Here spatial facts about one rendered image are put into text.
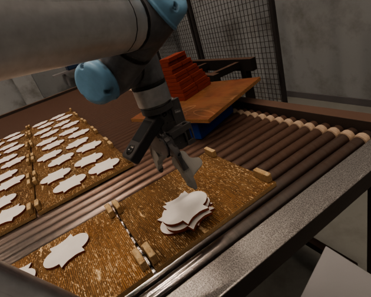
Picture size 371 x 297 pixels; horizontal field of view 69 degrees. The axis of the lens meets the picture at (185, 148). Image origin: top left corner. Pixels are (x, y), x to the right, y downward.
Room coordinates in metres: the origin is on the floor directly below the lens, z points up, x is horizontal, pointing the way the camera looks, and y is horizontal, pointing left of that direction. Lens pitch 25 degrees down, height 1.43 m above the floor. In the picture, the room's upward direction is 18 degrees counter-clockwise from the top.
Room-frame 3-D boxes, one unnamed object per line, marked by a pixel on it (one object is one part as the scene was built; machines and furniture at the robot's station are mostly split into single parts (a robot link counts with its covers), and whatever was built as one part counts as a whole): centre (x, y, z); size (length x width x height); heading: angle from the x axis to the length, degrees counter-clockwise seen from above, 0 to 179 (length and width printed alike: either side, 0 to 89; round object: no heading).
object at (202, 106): (1.36, -0.13, 1.03); 0.50 x 0.50 x 0.02; 44
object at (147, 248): (0.50, 0.16, 0.95); 0.06 x 0.02 x 0.03; 24
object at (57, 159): (1.47, 0.63, 0.94); 0.41 x 0.35 x 0.04; 114
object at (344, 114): (2.60, 0.16, 0.90); 4.04 x 0.06 x 0.10; 23
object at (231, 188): (0.71, 0.04, 0.93); 0.41 x 0.35 x 0.02; 114
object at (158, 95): (0.59, 0.03, 1.29); 0.08 x 0.08 x 0.05
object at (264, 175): (0.66, -0.19, 0.95); 0.06 x 0.02 x 0.03; 24
